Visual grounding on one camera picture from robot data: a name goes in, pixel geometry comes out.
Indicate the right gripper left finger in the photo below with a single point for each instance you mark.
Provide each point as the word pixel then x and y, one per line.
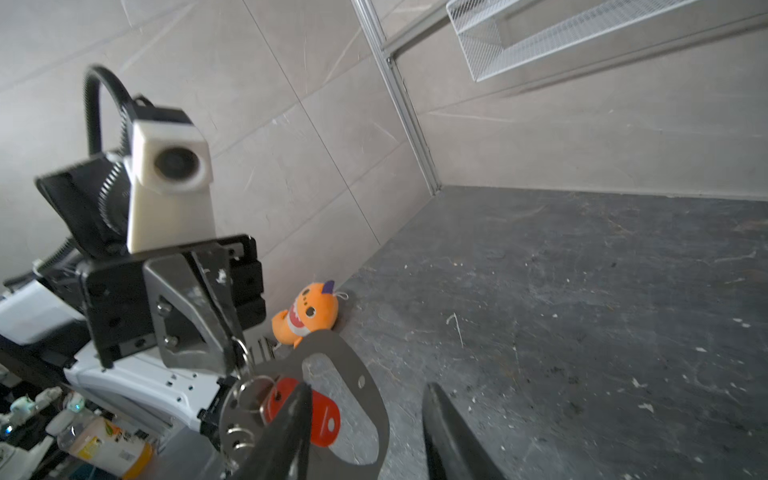
pixel 283 450

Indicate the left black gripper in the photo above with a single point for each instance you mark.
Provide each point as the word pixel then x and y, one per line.
pixel 193 302

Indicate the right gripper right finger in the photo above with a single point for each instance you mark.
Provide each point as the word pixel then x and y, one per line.
pixel 452 450

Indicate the red key tag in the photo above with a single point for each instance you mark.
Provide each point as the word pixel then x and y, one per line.
pixel 325 417

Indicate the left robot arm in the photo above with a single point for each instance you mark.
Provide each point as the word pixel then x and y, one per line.
pixel 44 333

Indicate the orange plush shark toy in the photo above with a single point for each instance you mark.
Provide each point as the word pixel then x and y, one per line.
pixel 315 308

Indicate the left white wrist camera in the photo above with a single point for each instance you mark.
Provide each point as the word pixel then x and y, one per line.
pixel 170 171

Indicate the white wire mesh basket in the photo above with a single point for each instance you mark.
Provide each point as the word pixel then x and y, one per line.
pixel 478 27

